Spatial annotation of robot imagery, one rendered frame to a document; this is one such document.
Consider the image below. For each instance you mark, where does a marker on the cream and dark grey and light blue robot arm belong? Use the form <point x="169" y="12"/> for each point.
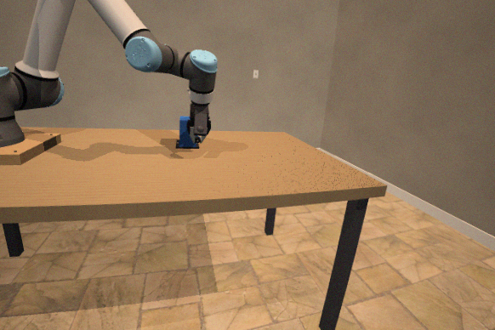
<point x="36" y="84"/>

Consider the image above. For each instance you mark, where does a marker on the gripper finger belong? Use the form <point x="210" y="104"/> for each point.
<point x="208" y="129"/>
<point x="190" y="130"/>

